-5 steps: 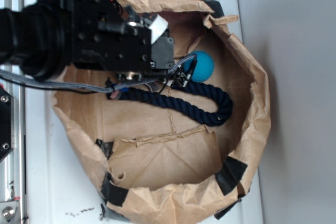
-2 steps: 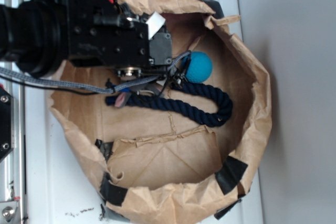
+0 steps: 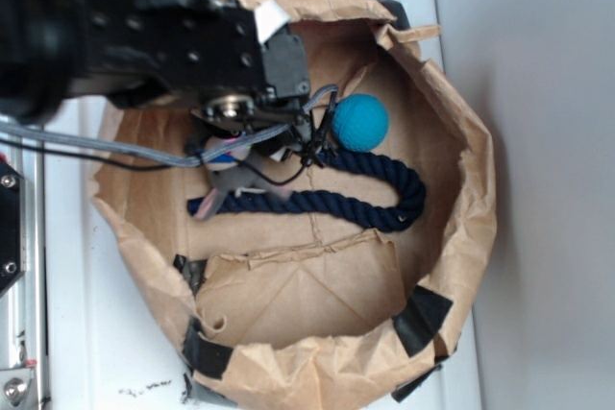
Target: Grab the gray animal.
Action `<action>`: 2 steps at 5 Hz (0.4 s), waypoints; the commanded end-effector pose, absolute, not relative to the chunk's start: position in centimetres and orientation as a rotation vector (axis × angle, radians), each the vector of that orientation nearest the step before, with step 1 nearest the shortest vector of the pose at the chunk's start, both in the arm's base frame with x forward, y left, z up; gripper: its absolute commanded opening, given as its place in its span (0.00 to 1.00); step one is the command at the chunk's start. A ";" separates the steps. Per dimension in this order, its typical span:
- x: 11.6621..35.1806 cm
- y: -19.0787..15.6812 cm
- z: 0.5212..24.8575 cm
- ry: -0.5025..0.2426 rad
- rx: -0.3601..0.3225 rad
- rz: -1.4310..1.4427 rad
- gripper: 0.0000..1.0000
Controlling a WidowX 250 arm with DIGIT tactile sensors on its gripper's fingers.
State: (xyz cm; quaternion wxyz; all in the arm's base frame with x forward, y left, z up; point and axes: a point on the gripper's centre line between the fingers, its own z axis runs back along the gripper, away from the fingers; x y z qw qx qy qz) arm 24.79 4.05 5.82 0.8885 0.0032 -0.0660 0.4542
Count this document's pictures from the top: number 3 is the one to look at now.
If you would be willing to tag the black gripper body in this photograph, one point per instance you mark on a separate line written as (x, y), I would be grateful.
(282, 102)

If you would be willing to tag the gray plush animal toy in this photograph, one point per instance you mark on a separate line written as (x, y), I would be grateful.
(233, 173)

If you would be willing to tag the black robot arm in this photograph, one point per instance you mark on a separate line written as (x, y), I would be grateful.
(209, 55)

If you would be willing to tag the blue rubber ball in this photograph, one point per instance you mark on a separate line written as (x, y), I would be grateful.
(360, 123)

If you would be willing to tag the brown paper bag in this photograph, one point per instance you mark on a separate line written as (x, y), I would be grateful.
(309, 311)

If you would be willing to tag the black mounting plate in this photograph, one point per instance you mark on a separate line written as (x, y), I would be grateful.
(10, 227)

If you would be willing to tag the white plastic bin lid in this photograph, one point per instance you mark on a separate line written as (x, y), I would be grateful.
(105, 349)

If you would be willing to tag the aluminium frame rail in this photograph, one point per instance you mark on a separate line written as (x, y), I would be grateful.
(24, 338)

